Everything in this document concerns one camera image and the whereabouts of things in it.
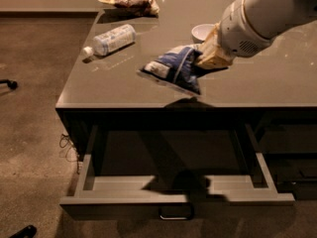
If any black chair caster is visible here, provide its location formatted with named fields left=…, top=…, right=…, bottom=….
left=0, top=79, right=18, bottom=90

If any cable under cabinet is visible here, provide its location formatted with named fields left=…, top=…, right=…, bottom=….
left=58, top=133, right=83, bottom=175

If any blue white chip bag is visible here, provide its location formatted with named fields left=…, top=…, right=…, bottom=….
left=138, top=46, right=201, bottom=96

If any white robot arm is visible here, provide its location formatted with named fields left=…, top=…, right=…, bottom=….
left=195, top=0, right=317, bottom=69

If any clear plastic water bottle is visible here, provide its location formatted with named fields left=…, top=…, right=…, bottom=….
left=82, top=24, right=136, bottom=58

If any black chair leg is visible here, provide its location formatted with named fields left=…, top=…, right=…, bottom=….
left=9, top=225, right=37, bottom=238

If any metal drawer handle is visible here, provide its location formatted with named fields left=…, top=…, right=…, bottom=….
left=158, top=206, right=194, bottom=220

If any grey cabinet counter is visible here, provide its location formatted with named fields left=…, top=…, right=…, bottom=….
left=56, top=0, right=316, bottom=200

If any open grey top drawer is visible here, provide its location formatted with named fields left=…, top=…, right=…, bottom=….
left=59, top=122, right=295, bottom=221

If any white ceramic bowl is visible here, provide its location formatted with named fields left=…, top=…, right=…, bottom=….
left=191, top=24, right=214, bottom=44

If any brown snack bag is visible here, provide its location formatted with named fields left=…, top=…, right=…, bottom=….
left=99, top=0, right=159, bottom=16

